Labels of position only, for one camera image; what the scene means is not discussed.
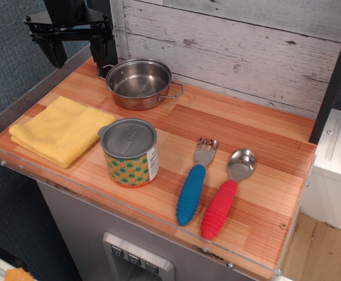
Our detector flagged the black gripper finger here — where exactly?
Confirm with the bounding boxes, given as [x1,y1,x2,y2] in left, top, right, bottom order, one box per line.
[90,35,114,64]
[35,32,67,68]

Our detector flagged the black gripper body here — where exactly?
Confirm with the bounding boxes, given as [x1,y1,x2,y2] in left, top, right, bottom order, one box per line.
[23,1,104,41]

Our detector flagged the green orange patterned can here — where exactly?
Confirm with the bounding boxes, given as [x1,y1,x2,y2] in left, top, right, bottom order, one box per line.
[98,118,159,188]

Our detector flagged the stainless steel pot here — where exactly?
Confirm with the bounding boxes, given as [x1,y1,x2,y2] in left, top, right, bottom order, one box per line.
[104,59,185,111]

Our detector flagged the yellow folded cloth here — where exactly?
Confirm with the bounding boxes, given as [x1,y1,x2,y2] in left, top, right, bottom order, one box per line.
[9,97,115,169]

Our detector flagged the clear acrylic table guard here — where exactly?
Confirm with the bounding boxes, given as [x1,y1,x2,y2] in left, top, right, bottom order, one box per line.
[0,47,315,269]

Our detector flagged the grey cabinet with dispenser panel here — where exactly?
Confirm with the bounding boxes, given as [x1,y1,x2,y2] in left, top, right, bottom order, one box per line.
[38,181,280,280]

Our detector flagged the orange object bottom left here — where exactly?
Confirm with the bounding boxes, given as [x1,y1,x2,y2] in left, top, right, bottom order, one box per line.
[4,268,35,281]

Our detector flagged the white toy appliance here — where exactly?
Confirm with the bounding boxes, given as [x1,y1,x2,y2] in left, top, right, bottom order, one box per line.
[300,109,341,229]

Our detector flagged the black vertical post left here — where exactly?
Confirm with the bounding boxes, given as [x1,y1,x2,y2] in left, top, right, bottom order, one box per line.
[87,1,118,78]

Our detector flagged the black vertical post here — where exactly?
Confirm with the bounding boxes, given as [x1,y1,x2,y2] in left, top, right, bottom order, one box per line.
[308,50,341,145]
[87,1,118,78]

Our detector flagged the blue handled fork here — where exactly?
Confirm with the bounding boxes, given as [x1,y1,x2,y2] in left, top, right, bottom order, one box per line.
[176,138,218,226]

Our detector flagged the red handled spoon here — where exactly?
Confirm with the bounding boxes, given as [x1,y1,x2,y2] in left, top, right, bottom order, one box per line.
[201,149,255,240]

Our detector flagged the black vertical post right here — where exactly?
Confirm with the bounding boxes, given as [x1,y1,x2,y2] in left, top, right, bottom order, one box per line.
[308,50,341,145]

